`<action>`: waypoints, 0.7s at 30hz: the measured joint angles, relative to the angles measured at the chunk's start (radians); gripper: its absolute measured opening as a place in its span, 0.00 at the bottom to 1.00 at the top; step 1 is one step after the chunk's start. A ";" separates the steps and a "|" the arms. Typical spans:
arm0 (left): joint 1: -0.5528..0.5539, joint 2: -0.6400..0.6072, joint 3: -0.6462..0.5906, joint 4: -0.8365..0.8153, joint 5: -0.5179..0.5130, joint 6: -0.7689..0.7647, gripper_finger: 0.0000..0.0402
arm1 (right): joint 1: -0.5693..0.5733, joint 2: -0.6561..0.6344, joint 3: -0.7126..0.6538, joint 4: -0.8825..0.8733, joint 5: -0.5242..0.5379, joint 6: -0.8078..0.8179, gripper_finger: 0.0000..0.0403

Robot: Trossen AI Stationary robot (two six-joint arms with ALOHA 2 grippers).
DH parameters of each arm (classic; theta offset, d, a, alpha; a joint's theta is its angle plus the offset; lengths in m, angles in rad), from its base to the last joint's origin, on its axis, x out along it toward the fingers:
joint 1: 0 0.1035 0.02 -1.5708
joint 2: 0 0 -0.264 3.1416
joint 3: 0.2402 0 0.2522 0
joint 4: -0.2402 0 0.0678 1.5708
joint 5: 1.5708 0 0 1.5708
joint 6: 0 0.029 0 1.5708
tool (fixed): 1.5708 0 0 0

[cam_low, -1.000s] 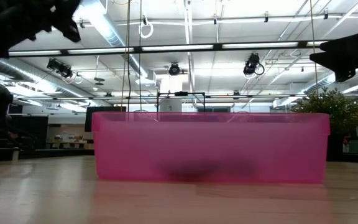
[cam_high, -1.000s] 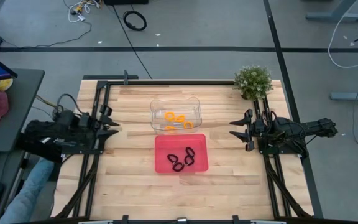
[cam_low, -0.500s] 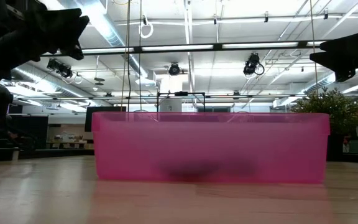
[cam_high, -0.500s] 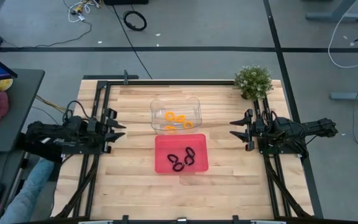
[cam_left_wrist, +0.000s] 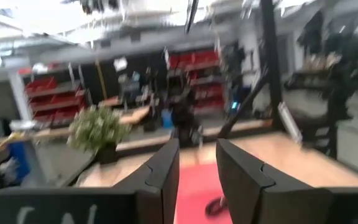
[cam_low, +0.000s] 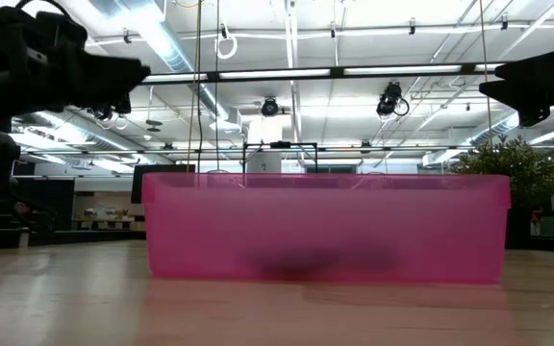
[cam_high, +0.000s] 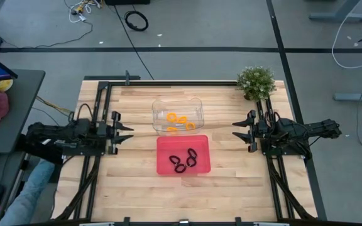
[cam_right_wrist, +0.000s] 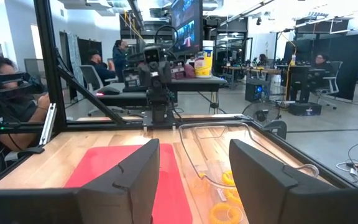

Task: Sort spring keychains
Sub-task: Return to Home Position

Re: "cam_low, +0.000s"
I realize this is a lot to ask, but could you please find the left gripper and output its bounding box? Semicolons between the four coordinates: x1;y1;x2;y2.
0;47;153;122

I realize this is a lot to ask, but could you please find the white LED light strip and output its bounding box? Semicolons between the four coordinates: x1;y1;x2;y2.
218;68;332;80
343;64;464;76
142;72;209;84

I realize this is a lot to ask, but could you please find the potted green plant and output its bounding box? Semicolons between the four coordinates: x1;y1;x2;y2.
449;134;554;251

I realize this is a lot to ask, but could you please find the black background monitor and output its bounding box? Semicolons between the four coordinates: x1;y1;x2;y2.
131;163;197;204

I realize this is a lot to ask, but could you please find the cluttered background workbench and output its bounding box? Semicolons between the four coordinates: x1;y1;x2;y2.
71;206;146;233

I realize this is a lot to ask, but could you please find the black rectangular stand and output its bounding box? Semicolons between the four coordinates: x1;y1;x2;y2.
241;140;319;175

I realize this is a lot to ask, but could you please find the pink plastic bin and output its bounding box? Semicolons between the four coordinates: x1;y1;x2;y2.
140;172;513;284

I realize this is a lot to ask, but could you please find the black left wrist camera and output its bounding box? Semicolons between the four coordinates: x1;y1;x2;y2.
14;0;89;54

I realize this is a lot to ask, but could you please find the black hanging cord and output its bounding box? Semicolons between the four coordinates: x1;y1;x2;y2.
214;0;222;172

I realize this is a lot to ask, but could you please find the white cable loop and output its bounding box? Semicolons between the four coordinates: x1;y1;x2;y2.
214;23;239;62

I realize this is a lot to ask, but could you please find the black aluminium frame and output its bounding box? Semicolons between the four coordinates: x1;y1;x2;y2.
0;0;554;255

